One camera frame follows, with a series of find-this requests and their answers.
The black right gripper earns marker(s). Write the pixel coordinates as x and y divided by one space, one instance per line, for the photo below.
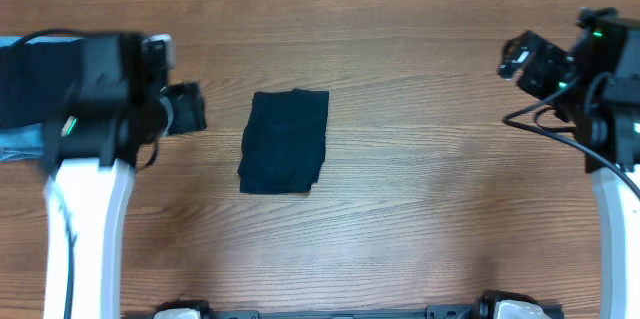
542 66

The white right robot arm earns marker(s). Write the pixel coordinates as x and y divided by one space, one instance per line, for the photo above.
588 99

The folded dark navy garment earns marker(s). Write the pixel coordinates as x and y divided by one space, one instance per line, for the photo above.
34 80

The folded light blue jeans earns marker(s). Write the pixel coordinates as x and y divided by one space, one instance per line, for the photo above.
25 142

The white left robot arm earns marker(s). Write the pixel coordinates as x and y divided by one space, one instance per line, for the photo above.
122 102

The dark navy t-shirt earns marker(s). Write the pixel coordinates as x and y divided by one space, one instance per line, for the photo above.
284 143

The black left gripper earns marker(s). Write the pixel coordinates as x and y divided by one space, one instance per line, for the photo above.
185 107

